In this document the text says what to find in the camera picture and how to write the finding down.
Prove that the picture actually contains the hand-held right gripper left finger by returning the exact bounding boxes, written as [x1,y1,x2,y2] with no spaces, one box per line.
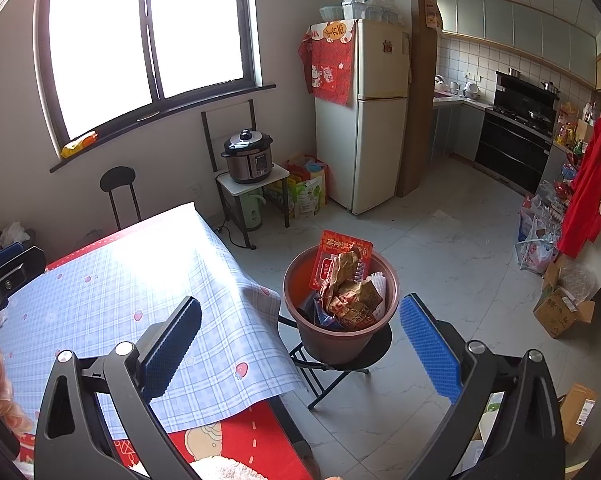
[33,296,204,480]

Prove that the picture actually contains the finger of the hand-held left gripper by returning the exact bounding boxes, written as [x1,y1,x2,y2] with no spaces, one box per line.
[0,266,28,311]
[0,241,48,281]

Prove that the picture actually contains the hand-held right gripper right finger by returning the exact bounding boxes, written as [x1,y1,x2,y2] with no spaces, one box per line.
[398,292,566,480]

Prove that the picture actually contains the white pleated paper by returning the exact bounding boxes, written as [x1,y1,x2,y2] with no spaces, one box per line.
[369,271,387,311]

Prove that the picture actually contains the red brown wrapper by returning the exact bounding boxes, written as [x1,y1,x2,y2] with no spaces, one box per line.
[325,280,385,331]

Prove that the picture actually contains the brown plastic bucket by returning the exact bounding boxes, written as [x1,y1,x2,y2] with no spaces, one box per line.
[282,245,400,366]

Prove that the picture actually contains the blue snack packet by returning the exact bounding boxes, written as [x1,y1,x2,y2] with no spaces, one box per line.
[300,292,344,331]

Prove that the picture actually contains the brown paper wrapper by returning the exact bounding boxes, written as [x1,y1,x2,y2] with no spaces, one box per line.
[331,249,366,288]

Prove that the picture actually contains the clear tray with red label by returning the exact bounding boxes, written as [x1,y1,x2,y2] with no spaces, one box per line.
[311,230,374,291]

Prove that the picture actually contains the person's left hand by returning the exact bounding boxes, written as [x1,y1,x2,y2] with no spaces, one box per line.
[0,345,34,436]

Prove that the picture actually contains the white plastic bags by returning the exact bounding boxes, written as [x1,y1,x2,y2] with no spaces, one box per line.
[0,221,31,248]

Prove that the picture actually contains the black folding stool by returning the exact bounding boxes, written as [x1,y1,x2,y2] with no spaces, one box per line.
[278,310,394,410]

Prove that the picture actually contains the blue plaid table sheet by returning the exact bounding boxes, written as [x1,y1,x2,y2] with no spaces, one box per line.
[0,202,309,436]

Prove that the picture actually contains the white fluffy cushion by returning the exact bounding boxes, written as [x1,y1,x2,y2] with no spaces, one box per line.
[188,455,276,480]

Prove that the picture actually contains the open cardboard box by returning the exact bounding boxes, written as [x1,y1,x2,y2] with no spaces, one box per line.
[533,285,596,340]

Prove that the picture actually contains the yellow packet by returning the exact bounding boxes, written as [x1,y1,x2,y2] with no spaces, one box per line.
[60,131,98,159]

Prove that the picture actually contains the black chair back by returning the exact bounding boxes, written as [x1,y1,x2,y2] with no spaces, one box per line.
[99,166,142,231]

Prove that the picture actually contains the small cardboard box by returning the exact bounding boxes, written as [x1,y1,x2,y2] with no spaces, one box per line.
[541,255,564,291]

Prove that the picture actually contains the pile of plastic bags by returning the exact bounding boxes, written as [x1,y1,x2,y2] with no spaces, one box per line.
[517,180,566,276]

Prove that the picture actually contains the flat cardboard box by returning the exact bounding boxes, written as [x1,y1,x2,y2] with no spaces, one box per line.
[558,384,599,445]

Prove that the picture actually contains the pale green thermos jug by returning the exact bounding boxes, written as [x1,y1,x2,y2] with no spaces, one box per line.
[238,187,268,233]

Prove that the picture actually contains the clear bubble wrap bag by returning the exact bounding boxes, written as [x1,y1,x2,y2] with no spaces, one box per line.
[555,260,596,306]

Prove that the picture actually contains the green white printed bag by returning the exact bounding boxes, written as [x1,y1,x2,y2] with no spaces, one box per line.
[265,172,327,220]

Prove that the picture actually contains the black steel pressure cooker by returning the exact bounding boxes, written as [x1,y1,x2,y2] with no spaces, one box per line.
[220,129,274,184]

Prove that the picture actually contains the cream two-door fridge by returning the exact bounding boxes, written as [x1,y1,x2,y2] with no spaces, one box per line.
[308,19,411,216]

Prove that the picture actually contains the black integrated stove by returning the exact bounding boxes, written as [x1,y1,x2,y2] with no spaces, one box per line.
[475,105,554,196]

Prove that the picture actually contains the orange woven bag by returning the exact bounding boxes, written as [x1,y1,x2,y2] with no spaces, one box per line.
[286,154,329,186]

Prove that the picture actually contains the grey lower kitchen cabinets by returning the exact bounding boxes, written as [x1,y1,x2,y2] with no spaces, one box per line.
[428,95,486,163]

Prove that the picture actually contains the grey kitchen cabinets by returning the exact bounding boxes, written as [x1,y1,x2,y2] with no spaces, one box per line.
[437,0,599,88]
[428,95,486,163]

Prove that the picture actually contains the black framed window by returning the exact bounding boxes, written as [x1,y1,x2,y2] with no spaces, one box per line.
[33,0,276,173]

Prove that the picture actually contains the red apron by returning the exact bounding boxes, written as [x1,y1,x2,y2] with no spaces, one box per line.
[555,87,601,260]

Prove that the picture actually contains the row of condiment bottles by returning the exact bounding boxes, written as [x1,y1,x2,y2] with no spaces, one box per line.
[555,101,596,156]

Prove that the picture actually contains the black range hood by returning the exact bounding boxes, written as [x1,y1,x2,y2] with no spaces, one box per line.
[495,71,561,111]

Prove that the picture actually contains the red printed cloth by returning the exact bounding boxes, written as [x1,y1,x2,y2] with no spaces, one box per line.
[299,20,356,107]

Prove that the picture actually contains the grey upper kitchen cabinets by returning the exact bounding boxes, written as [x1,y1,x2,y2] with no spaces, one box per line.
[437,0,599,88]

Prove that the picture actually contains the white top black frame shelf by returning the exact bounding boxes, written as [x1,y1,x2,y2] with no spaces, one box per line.
[201,99,291,251]

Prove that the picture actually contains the wooden door frame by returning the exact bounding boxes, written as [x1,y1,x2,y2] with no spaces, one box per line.
[398,0,441,198]

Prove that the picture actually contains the wall calendar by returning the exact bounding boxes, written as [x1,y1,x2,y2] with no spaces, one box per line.
[425,0,444,31]

